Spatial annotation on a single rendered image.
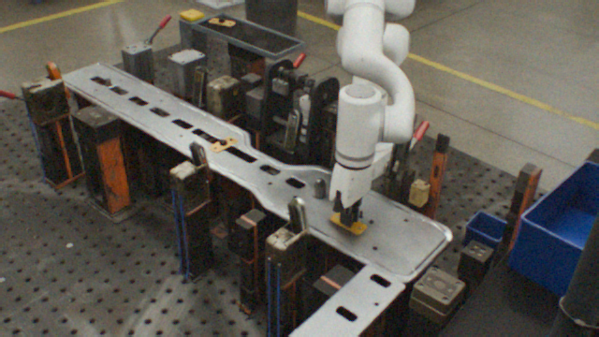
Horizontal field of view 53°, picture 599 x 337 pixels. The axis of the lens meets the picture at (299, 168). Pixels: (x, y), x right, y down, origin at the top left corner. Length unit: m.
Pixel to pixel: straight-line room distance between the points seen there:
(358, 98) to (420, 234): 0.39
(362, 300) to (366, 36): 0.55
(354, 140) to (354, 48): 0.20
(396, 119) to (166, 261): 0.85
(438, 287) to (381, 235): 0.24
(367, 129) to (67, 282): 0.96
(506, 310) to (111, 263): 1.08
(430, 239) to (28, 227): 1.20
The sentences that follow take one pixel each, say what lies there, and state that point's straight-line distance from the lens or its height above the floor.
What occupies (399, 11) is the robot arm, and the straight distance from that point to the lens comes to 1.54.
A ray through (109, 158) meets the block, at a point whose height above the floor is 0.91.
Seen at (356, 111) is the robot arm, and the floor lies 1.33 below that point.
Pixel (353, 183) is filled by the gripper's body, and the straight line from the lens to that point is 1.29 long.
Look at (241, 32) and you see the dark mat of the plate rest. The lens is 1.98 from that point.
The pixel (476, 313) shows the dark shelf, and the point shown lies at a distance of 1.23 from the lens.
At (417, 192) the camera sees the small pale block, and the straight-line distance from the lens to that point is 1.46.
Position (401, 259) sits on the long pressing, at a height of 1.00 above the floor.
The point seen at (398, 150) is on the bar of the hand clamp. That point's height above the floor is 1.11.
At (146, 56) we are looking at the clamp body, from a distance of 2.16.
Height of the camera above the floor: 1.91
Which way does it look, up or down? 35 degrees down
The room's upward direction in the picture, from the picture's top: 2 degrees clockwise
